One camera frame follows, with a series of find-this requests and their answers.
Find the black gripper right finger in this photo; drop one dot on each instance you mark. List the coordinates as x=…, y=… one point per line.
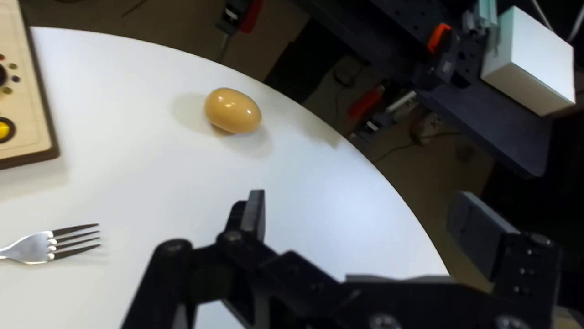
x=522, y=274

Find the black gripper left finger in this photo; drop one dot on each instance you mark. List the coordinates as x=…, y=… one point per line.
x=243, y=285

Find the brown egg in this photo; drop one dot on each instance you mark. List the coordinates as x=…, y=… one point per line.
x=232, y=110

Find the white box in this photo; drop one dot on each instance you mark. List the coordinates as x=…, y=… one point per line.
x=530, y=60

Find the wooden switch busy board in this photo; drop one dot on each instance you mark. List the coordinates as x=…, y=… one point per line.
x=24, y=84

